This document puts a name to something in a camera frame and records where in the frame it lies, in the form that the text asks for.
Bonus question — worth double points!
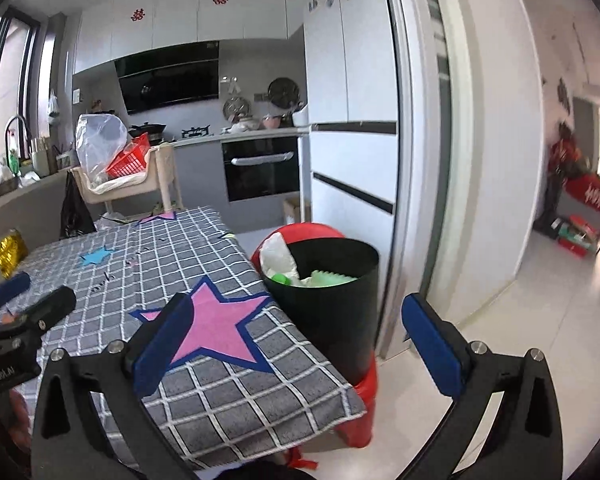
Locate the grey checked star tablecloth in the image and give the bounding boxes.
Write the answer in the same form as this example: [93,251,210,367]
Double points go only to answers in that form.
[0,205,368,468]

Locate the red gift bag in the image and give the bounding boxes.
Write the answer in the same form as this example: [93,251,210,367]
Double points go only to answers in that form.
[565,172,600,216]

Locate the cardboard box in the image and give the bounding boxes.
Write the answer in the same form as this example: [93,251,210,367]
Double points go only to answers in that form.
[282,196,312,226]

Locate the dark round hanging pan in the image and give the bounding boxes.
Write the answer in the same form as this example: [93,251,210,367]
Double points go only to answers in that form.
[267,77,301,110]

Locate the stack of coloured boxes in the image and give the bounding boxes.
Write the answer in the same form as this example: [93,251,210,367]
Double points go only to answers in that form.
[555,215,600,258]

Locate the red plastic basket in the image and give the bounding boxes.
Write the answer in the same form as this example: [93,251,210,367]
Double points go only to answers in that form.
[105,132,152,179]

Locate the gold foil bag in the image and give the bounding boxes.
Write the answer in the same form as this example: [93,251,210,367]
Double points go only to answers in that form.
[0,230,30,278]

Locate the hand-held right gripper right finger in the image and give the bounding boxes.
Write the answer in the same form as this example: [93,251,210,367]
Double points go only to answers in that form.
[401,292,565,480]

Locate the light green foam sheet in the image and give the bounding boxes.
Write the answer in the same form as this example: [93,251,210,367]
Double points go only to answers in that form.
[300,270,358,288]

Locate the kitchen faucet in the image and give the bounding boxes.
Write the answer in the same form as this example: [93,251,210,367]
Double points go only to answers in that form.
[5,115,33,161]

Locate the white upper cabinets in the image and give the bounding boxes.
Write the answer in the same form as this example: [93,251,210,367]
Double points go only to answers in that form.
[72,0,306,75]

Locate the large clear plastic bag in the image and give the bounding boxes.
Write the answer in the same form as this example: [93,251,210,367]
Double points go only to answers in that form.
[75,112,130,186]

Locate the white refrigerator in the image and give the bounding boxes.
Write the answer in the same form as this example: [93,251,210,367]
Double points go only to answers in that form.
[302,0,398,261]

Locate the beige plastic cart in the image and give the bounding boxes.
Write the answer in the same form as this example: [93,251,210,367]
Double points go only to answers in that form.
[70,141,183,221]

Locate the black built-in oven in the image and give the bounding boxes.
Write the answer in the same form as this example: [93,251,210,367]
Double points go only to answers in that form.
[221,136,301,203]

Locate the black plastic bag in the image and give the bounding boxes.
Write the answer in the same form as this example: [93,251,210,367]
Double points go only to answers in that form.
[60,170,97,240]

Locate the black range hood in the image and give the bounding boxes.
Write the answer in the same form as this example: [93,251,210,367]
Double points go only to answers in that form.
[114,40,221,115]

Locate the red plastic stool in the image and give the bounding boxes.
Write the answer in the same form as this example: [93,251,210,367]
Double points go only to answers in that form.
[250,222,378,450]

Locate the white plastic bag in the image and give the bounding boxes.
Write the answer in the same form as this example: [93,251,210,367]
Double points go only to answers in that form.
[259,245,301,281]

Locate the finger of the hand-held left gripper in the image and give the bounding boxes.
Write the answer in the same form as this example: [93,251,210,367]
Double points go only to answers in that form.
[0,286,77,342]
[0,271,32,311]

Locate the black trash bin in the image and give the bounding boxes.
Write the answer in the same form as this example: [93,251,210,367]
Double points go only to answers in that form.
[256,237,381,386]

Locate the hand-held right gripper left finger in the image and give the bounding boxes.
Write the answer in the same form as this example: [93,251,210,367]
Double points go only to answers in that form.
[30,292,196,480]

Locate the round steel steamer rack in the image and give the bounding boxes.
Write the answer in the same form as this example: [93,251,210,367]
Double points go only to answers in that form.
[222,96,252,122]

